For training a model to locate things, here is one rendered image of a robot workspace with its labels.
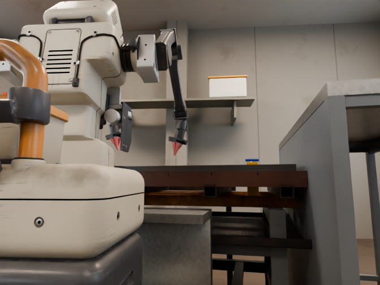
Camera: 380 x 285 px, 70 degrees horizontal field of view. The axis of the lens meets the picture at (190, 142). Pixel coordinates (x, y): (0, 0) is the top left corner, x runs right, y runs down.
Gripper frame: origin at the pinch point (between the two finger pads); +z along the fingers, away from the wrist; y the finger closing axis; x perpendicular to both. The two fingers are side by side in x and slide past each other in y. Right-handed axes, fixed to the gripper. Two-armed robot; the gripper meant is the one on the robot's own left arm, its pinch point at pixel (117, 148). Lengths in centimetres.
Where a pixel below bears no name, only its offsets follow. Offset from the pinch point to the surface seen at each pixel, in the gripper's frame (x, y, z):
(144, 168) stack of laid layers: 37, -28, 21
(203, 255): 46, -48, 59
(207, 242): 46, -50, 55
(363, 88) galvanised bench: 75, -106, 20
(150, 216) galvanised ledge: 62, -36, 40
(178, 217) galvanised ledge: 62, -46, 42
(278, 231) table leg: 37, -77, 58
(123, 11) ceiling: -185, 38, -233
